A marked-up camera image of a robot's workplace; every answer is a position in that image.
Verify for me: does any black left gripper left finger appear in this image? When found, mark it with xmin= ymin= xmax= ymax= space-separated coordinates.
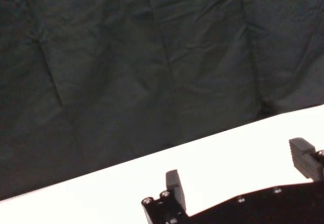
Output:
xmin=141 ymin=169 xmax=189 ymax=224

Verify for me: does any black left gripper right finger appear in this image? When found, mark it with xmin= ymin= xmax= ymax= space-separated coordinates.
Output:
xmin=289 ymin=137 xmax=324 ymax=180

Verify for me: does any black backdrop cloth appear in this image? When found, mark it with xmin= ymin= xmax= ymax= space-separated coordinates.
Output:
xmin=0 ymin=0 xmax=324 ymax=201

